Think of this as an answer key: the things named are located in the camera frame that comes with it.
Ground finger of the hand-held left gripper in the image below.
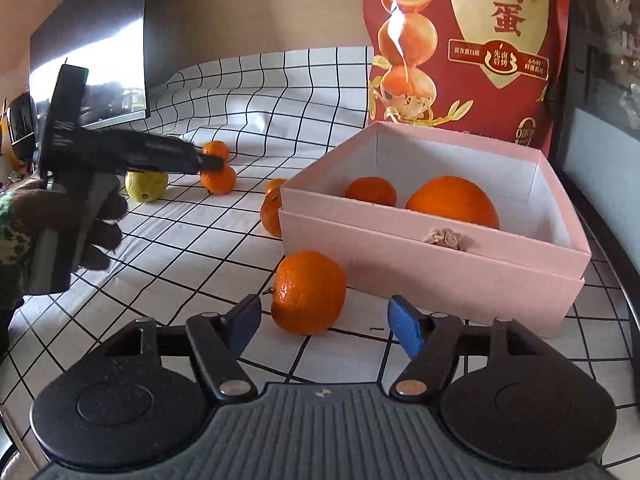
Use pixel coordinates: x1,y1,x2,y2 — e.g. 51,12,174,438
124,154,227,174
119,132,202,158

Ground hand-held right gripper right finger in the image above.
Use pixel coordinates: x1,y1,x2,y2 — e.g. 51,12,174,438
387,294,549,404

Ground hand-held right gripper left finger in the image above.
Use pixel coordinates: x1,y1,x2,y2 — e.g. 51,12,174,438
97,294,263,406

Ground yellow-green lemon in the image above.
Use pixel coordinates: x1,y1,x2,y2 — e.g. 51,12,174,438
125,170,169,203

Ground pink cardboard box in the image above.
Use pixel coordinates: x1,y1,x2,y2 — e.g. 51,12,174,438
278,121,592,339

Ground mandarin with stem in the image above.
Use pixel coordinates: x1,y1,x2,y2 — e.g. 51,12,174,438
270,251,347,337

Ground large orange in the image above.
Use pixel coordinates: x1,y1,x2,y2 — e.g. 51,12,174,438
404,175,501,231

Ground person's left hand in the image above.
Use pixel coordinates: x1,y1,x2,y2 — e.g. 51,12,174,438
12,179,129,272

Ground black desktop object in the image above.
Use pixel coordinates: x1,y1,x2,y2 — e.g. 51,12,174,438
10,92,38,161

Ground black flat screen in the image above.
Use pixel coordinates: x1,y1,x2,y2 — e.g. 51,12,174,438
29,0,151,128

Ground beige fabric flower ornament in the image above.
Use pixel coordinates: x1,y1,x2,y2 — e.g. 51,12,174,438
424,228,473,251

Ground red printed snack bag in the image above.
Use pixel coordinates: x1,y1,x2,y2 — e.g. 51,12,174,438
360,0,571,158

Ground dark framed panel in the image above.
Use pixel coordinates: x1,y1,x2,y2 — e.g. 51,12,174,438
550,0,640,181

